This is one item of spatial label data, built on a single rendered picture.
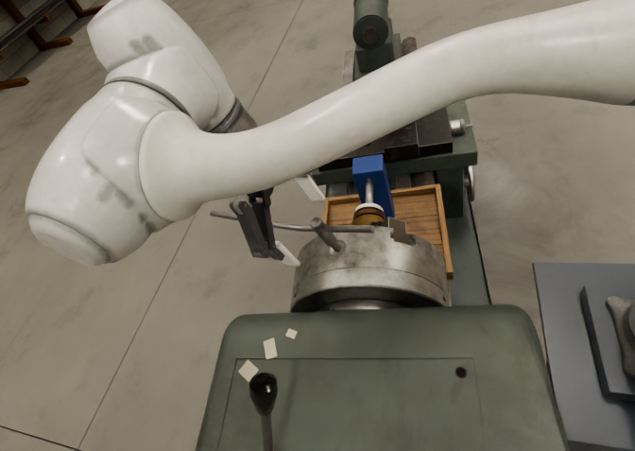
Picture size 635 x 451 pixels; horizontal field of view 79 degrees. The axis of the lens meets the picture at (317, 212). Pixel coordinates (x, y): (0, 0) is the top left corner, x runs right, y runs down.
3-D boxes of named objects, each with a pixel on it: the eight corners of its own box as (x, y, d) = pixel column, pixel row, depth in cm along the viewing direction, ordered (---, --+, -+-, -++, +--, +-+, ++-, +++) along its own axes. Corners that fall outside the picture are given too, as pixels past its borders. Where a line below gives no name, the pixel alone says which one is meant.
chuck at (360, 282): (467, 344, 80) (427, 272, 59) (331, 355, 93) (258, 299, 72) (464, 328, 82) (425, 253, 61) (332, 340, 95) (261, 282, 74)
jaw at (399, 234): (386, 276, 80) (414, 248, 71) (363, 271, 79) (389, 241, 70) (385, 233, 86) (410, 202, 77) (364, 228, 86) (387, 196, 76)
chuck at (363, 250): (464, 328, 82) (425, 253, 61) (332, 340, 95) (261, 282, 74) (458, 289, 88) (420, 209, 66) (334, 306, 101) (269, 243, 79)
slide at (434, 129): (453, 152, 118) (453, 141, 115) (319, 171, 130) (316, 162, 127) (446, 115, 129) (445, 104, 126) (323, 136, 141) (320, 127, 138)
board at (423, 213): (453, 279, 99) (453, 271, 96) (319, 286, 109) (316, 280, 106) (440, 192, 118) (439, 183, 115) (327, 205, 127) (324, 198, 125)
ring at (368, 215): (386, 234, 82) (386, 201, 88) (344, 237, 85) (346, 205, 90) (392, 257, 89) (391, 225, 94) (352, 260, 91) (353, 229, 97)
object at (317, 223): (351, 251, 72) (322, 216, 64) (347, 261, 71) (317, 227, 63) (340, 251, 73) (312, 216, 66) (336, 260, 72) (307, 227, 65)
